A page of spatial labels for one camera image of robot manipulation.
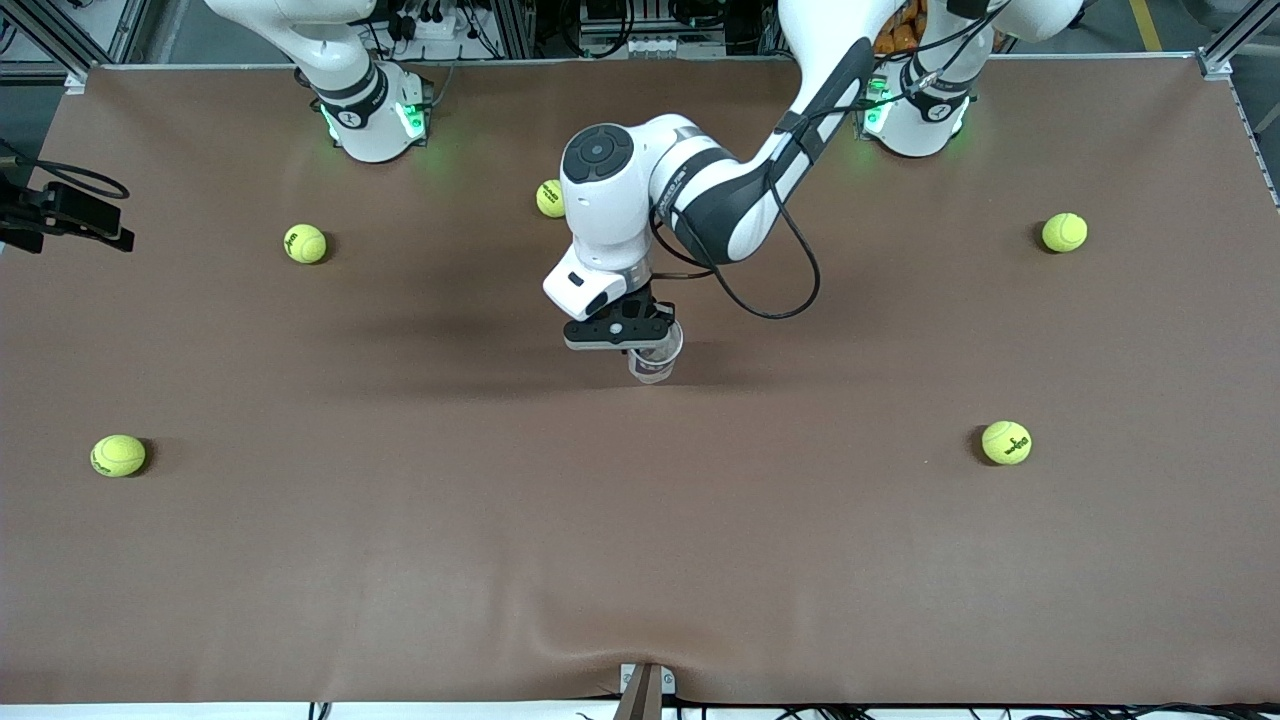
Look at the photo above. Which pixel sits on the pile of orange objects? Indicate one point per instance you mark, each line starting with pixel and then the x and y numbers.
pixel 900 25

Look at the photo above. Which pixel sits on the white blue tennis ball can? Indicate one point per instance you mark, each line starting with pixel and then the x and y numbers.
pixel 652 370

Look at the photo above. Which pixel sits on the aluminium frame profile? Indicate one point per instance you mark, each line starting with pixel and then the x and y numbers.
pixel 1225 55
pixel 60 45

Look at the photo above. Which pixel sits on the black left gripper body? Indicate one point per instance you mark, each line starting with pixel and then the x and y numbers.
pixel 660 304

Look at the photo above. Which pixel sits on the small electronics box green light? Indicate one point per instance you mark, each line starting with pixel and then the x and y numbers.
pixel 415 110
pixel 868 115

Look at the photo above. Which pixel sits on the brown table mat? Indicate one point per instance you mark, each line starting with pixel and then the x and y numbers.
pixel 640 560

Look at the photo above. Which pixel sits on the yellow Head Team tennis ball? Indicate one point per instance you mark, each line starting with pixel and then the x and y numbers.
pixel 548 198

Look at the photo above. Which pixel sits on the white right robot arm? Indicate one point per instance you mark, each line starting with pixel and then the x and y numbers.
pixel 365 110

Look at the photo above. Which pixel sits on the yellow Wilson tennis ball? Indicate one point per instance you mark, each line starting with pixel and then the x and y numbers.
pixel 305 243

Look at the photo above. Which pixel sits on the metal table clamp bracket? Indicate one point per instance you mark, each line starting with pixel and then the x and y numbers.
pixel 668 680

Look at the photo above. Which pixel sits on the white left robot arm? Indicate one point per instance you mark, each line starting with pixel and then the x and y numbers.
pixel 610 210

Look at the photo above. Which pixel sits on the brown wooden bar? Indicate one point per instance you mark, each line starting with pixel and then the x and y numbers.
pixel 640 700

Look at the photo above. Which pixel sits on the white connector strip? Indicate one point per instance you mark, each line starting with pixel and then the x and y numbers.
pixel 650 45

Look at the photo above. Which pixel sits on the white power strip with plugs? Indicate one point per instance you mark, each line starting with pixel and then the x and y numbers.
pixel 440 27

